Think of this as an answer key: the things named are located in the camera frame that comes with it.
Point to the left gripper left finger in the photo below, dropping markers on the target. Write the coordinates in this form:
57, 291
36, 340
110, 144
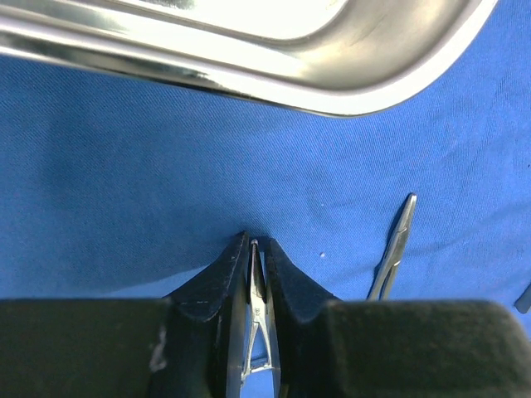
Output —
186, 344

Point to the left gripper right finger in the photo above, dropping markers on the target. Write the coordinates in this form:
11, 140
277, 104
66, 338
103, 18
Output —
327, 347

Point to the steel ring-handle scissors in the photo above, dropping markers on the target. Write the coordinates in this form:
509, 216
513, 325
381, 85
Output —
392, 257

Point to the blue surgical drape cloth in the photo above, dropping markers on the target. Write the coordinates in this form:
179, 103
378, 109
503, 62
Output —
115, 187

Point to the metal instrument tray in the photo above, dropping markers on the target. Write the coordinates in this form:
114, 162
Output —
338, 58

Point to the steel forceps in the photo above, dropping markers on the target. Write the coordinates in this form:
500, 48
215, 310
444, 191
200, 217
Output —
523, 302

